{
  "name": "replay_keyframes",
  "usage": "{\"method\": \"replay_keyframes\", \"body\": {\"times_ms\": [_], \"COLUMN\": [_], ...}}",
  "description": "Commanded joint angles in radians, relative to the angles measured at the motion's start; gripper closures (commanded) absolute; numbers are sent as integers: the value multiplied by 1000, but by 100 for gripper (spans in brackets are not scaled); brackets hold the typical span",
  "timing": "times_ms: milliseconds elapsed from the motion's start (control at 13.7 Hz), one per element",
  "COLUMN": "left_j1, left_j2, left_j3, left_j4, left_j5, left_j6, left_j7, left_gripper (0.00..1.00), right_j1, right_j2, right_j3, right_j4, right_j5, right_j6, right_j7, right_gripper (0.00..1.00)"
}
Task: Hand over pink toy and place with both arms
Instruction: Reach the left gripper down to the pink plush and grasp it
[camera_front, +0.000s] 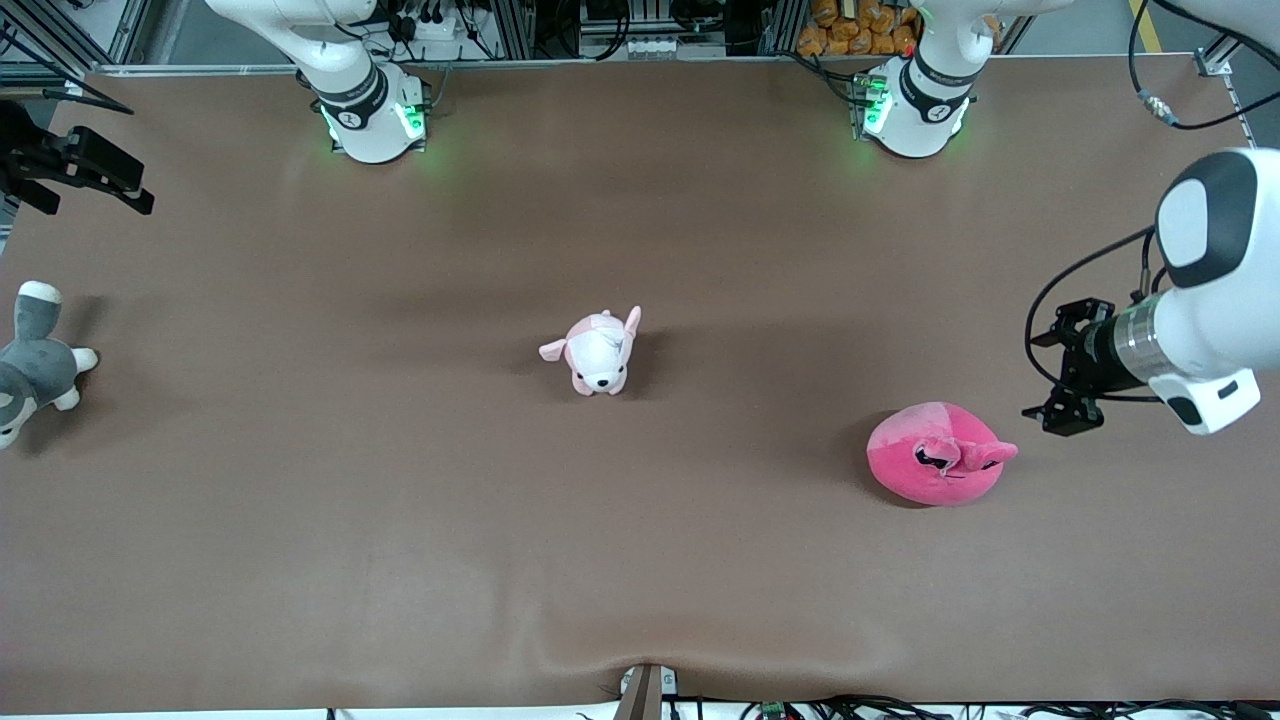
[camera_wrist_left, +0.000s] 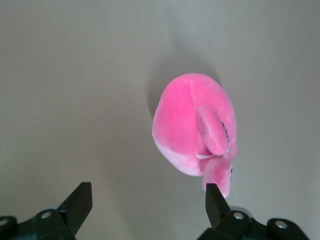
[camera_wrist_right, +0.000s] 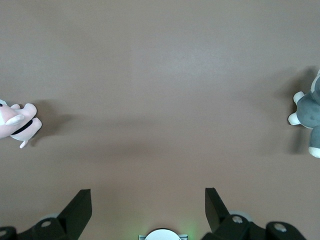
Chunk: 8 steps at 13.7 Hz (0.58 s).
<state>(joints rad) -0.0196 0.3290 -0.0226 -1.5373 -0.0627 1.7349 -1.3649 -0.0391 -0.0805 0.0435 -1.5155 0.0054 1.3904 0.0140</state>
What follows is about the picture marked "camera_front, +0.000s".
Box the pink round plush toy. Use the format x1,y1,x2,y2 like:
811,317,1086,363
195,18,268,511
866,401,1019,507

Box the grey white husky plush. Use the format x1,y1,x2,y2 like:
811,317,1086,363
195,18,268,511
0,281,100,450

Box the white power strip with plugs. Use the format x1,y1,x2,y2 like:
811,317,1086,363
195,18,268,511
392,8,463,43

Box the pile of orange items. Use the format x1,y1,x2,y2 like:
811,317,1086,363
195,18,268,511
797,0,923,57

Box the white pink plush dog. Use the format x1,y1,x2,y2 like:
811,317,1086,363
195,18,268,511
539,306,642,397

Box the brown table mat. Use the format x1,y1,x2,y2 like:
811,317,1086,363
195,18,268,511
0,55,1280,713

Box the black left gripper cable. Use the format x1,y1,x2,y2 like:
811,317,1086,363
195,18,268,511
1024,228,1166,403

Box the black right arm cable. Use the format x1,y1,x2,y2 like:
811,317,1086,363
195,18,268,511
0,84,134,117

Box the aluminium frame rails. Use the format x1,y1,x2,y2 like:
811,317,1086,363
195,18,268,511
0,0,151,83

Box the aluminium frame post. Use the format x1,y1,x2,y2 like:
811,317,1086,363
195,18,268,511
1194,30,1263,77

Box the black cable bundle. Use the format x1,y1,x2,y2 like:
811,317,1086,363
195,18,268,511
738,694,1280,720

